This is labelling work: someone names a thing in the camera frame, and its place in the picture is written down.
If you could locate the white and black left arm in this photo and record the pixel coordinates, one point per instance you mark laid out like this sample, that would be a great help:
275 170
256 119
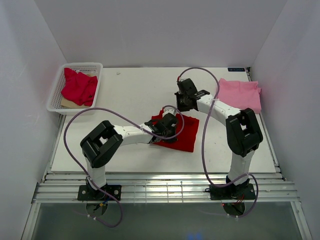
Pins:
100 145

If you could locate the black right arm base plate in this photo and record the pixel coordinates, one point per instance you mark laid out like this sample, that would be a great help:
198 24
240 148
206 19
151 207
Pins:
232 192

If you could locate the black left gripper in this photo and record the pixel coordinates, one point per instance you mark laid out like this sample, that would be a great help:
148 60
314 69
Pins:
172 140

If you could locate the folded pink t shirt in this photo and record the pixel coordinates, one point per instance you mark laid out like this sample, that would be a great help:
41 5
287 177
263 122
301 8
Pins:
240 94

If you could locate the beige cloth in basket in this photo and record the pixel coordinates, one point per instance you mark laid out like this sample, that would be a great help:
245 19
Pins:
71 105

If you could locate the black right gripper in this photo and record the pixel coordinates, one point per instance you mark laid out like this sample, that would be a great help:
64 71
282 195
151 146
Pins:
181 108

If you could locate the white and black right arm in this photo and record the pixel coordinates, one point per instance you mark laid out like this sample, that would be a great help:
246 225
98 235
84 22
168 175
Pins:
243 138

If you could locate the white plastic basket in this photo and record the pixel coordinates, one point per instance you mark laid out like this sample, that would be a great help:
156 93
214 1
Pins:
53 103

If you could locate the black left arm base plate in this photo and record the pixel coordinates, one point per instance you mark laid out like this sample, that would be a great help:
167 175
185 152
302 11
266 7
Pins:
112 192

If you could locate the blue label on table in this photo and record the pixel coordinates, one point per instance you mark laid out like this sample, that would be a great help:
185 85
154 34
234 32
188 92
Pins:
236 69

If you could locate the crimson shirt in basket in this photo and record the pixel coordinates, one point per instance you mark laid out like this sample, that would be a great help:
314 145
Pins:
79 88

